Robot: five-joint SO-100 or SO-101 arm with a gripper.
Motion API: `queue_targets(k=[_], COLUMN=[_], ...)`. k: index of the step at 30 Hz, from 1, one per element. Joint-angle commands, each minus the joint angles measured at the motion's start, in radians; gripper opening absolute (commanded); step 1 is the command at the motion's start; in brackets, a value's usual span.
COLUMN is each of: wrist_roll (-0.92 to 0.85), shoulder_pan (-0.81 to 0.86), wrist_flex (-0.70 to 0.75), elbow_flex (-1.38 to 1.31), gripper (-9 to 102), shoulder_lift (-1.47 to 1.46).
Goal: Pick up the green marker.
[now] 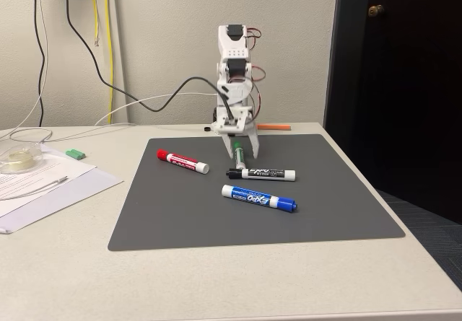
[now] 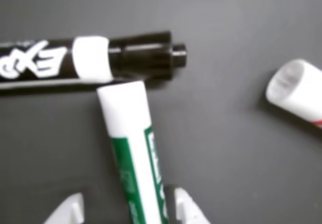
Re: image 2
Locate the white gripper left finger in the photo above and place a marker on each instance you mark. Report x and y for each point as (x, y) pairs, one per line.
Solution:
(71, 210)

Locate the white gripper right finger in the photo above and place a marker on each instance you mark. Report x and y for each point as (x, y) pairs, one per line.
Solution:
(184, 209)

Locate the green dry erase marker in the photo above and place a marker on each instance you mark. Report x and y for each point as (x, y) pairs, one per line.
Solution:
(130, 138)

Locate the black dry erase marker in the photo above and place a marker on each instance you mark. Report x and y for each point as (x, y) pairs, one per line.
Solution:
(90, 60)

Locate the red dry erase marker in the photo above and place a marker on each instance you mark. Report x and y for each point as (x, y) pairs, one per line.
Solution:
(294, 90)

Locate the dark grey mat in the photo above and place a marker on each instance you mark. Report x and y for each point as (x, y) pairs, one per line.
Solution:
(226, 158)

